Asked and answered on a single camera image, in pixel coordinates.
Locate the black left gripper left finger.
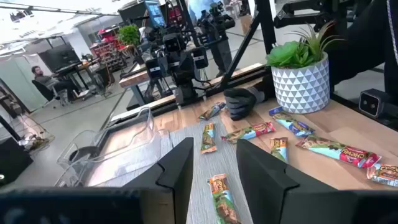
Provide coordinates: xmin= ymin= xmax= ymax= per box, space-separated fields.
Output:
xmin=123 ymin=137 xmax=195 ymax=224

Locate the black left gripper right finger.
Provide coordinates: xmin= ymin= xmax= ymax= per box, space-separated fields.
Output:
xmin=236 ymin=139 xmax=343 ymax=224

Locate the red chewy granola bar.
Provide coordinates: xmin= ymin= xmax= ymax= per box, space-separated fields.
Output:
xmin=295 ymin=135 xmax=382 ymax=169
xmin=221 ymin=121 xmax=277 ymax=144

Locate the blue chewy granola bar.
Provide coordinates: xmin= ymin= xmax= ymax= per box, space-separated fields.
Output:
xmin=198 ymin=101 xmax=227 ymax=121
xmin=268 ymin=106 xmax=315 ymax=138

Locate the clear plastic bin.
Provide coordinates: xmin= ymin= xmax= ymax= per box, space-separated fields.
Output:
xmin=67 ymin=107 xmax=156 ymax=162
xmin=54 ymin=129 xmax=174 ymax=188

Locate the person's gloved hand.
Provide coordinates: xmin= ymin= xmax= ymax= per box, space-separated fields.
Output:
xmin=223 ymin=83 xmax=276 ymax=121

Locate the white triangle pattern plant pot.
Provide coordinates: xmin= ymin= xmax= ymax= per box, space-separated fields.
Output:
xmin=271 ymin=52 xmax=330 ymax=114

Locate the green artificial succulent plant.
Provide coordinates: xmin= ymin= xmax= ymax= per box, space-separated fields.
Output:
xmin=266 ymin=21 xmax=346 ymax=70

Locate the red parts shelf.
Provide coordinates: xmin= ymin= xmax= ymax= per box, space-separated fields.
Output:
xmin=90 ymin=29 xmax=127 ymax=72

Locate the green leafy potted plant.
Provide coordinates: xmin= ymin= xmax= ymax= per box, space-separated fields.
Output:
xmin=117 ymin=24 xmax=141 ymax=47

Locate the black office chair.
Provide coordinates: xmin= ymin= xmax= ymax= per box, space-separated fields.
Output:
xmin=31 ymin=80 xmax=70 ymax=108

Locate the person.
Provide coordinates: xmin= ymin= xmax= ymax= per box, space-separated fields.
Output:
xmin=323 ymin=0 xmax=398 ymax=105
xmin=30 ymin=65 xmax=80 ymax=102

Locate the blue lit screen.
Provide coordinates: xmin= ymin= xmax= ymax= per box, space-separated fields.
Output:
xmin=143 ymin=0 xmax=167 ymax=29

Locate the black monitor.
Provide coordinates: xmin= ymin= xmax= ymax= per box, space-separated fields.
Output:
xmin=39 ymin=43 xmax=82 ymax=75

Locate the black rig frame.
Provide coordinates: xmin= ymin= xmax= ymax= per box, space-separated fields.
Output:
xmin=219 ymin=0 xmax=352 ymax=91

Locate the small black table camera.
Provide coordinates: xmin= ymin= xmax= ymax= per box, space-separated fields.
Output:
xmin=358 ymin=88 xmax=390 ymax=119

